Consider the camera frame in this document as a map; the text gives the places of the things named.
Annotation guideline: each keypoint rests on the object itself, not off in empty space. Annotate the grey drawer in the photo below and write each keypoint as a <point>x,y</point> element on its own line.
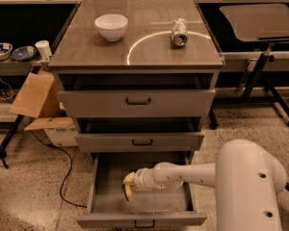
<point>137,103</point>
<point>140,142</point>
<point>108,207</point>

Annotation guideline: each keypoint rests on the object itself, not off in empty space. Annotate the grey drawer cabinet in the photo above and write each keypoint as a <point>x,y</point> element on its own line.
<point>143,59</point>

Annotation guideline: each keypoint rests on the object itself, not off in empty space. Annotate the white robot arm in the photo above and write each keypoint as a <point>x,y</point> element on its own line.
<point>246,179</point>

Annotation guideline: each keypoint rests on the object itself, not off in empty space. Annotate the blue patterned bowl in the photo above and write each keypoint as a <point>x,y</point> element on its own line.
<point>5,50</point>

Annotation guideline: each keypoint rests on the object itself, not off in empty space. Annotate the dark blue plate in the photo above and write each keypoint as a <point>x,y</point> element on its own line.
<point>24,53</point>

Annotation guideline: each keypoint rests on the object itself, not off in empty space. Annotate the white paper cup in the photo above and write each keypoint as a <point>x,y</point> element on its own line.
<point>44,49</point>

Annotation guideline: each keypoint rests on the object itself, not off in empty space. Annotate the black tripod stand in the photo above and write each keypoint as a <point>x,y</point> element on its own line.
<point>12,127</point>

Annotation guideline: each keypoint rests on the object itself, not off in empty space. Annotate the brown cardboard box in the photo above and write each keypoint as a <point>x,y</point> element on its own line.
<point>39,99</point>

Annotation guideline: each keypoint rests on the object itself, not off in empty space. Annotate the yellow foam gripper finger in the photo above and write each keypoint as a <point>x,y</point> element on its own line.
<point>129,179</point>

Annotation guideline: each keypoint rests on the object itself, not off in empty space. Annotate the grey bottom drawer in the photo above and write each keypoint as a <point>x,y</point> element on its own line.
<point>108,207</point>

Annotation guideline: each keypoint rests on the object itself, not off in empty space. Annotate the grey middle drawer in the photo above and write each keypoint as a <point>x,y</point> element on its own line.
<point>140,142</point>

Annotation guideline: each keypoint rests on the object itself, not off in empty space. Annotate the yellow sponge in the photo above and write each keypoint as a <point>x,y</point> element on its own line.
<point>128,192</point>

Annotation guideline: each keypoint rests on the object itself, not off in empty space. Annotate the grey left side shelf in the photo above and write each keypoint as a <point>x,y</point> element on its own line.
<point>15,68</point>

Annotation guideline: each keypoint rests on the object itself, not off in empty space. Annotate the crushed silver can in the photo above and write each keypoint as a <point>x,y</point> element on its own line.
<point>179,33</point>

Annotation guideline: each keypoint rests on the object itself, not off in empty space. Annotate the white ceramic bowl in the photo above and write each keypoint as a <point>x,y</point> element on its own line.
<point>111,26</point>

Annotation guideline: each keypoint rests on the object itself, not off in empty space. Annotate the grey top drawer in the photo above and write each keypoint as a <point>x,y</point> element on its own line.
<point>137,103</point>

